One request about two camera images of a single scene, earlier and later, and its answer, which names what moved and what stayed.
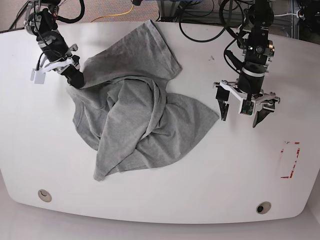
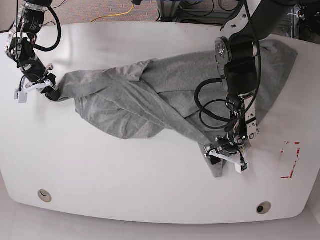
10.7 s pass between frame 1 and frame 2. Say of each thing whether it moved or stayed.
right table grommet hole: stayed
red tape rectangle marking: stayed
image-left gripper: moved
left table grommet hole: stayed
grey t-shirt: moved
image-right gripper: moved
